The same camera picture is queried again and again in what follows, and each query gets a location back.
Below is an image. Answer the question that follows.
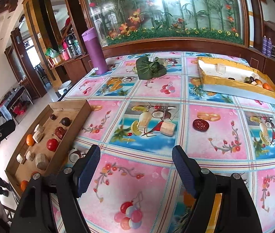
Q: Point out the brown cardboard box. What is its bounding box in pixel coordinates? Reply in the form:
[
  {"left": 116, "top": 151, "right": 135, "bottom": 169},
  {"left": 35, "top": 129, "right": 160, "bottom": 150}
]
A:
[{"left": 5, "top": 99, "right": 92, "bottom": 197}]

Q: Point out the white bucket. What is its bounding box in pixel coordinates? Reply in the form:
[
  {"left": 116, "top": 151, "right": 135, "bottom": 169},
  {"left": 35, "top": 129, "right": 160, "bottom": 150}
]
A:
[{"left": 58, "top": 81, "right": 73, "bottom": 95}]

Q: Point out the wooden side cabinet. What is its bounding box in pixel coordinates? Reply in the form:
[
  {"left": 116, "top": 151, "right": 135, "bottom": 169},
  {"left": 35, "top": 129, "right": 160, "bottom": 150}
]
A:
[{"left": 249, "top": 46, "right": 275, "bottom": 83}]

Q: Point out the green bag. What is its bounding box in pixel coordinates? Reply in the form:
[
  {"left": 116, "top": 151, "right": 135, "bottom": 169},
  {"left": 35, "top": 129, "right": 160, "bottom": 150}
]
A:
[{"left": 46, "top": 47, "right": 63, "bottom": 58}]

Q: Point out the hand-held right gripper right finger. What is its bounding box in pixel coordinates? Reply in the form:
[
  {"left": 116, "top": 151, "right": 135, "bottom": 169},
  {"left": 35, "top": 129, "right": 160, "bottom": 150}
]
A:
[{"left": 172, "top": 146, "right": 264, "bottom": 233}]

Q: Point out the glass cabinet with artificial flowers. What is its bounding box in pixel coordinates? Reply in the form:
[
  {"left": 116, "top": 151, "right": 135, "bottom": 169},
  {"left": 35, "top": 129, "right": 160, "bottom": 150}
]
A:
[{"left": 61, "top": 0, "right": 264, "bottom": 54}]

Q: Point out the pink bottle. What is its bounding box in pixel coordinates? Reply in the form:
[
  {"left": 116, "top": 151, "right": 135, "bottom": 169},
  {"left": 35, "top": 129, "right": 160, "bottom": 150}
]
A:
[{"left": 62, "top": 42, "right": 69, "bottom": 61}]

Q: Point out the black thermos flask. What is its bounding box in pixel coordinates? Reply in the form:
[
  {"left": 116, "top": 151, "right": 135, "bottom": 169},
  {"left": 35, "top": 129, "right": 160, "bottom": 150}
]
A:
[{"left": 66, "top": 36, "right": 76, "bottom": 56}]

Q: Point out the printed tablecloth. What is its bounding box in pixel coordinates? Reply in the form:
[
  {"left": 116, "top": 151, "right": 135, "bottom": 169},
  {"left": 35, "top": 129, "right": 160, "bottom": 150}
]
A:
[{"left": 50, "top": 51, "right": 275, "bottom": 233}]

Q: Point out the red bag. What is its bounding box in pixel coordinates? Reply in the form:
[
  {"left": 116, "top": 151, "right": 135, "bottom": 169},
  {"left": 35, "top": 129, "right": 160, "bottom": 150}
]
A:
[{"left": 13, "top": 103, "right": 28, "bottom": 115}]

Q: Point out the wooden shelf unit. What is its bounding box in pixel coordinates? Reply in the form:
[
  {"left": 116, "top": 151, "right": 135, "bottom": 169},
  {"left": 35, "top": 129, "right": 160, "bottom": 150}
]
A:
[{"left": 22, "top": 0, "right": 89, "bottom": 97}]

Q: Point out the small red date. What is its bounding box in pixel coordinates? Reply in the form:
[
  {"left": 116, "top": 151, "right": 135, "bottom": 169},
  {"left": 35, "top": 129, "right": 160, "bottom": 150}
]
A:
[{"left": 55, "top": 127, "right": 66, "bottom": 140}]

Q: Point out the large wrinkled red date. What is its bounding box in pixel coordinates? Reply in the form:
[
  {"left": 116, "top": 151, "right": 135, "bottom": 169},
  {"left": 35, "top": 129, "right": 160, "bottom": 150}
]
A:
[{"left": 193, "top": 118, "right": 209, "bottom": 131}]

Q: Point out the green leafy vegetable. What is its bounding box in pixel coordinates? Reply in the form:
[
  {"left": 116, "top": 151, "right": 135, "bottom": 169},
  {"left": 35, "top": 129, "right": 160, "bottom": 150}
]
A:
[{"left": 136, "top": 57, "right": 167, "bottom": 80}]

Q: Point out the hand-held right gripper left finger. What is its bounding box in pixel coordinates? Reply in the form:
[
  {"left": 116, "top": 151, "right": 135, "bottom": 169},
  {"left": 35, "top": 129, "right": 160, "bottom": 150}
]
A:
[{"left": 10, "top": 145, "right": 101, "bottom": 233}]

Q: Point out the white box with yellow tape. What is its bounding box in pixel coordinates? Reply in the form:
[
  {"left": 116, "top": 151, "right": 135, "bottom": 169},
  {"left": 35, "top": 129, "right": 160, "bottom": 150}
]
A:
[{"left": 197, "top": 57, "right": 275, "bottom": 104}]

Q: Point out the red tomato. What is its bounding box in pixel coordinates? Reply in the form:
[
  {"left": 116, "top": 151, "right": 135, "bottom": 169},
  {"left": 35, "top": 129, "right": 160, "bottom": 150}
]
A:
[{"left": 47, "top": 138, "right": 59, "bottom": 150}]

